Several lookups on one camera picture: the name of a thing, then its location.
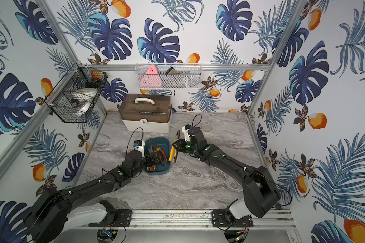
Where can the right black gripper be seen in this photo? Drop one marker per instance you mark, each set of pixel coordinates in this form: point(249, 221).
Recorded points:
point(180, 143)

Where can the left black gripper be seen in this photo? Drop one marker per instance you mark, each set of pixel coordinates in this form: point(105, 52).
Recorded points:
point(148, 155)

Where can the yellow black combination pliers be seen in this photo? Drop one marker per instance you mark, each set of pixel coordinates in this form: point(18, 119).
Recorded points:
point(172, 157)

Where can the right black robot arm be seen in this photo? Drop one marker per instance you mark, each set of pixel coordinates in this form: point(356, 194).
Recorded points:
point(260, 192)

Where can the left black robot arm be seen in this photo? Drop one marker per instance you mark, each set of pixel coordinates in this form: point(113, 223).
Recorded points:
point(56, 211)

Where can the teal plastic storage bin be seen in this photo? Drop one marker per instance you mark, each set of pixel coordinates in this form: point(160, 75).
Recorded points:
point(157, 152)

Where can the masking tape roll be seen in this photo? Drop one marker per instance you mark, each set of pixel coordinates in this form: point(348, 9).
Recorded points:
point(206, 127)

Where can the white brown lidded toolbox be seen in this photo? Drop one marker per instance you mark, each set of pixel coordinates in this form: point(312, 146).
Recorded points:
point(152, 113)

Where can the pink triangle ruler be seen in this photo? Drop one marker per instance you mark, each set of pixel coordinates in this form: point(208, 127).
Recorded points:
point(151, 79)

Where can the white tape dispenser in basket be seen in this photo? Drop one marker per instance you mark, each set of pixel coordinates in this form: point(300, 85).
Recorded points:
point(81, 99)

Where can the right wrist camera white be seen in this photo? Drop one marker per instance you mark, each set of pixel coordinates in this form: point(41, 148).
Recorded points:
point(185, 130)

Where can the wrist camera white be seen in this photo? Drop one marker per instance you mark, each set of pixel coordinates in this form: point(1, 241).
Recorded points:
point(139, 145)
point(185, 130)

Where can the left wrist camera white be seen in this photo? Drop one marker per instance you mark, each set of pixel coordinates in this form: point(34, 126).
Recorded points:
point(139, 145)

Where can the white mesh wall basket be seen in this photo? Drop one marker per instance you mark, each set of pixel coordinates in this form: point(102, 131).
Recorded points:
point(174, 75)

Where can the black wire wall basket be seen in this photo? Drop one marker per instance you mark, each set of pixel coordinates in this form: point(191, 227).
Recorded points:
point(77, 77)

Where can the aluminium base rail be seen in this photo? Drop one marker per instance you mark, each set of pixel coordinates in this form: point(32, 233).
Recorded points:
point(179, 220)

